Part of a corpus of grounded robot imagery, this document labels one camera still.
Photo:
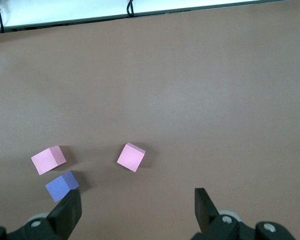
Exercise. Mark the purple foam cube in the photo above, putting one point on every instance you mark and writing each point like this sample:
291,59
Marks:
58,187

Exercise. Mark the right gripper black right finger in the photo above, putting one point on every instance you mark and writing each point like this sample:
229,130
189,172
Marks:
205,215

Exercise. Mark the pink foam cube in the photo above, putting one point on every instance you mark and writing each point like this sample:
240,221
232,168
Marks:
130,157
46,161

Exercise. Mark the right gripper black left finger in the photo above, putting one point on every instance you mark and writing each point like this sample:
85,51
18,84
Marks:
65,215

